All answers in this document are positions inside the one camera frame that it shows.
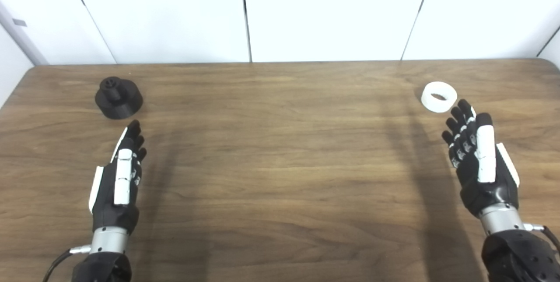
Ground black and white left hand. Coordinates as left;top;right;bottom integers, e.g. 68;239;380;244
89;120;147;235

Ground black and white right hand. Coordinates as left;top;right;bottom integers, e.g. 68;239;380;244
441;99;521;218

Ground round black plastic part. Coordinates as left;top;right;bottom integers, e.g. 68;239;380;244
95;77;144;120

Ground white plastic ring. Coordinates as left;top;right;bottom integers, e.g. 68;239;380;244
421;81;458;113

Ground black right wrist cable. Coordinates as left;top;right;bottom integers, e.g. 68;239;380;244
524;223;560;257

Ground grey wall corner post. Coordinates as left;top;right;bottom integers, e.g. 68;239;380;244
0;2;48;66

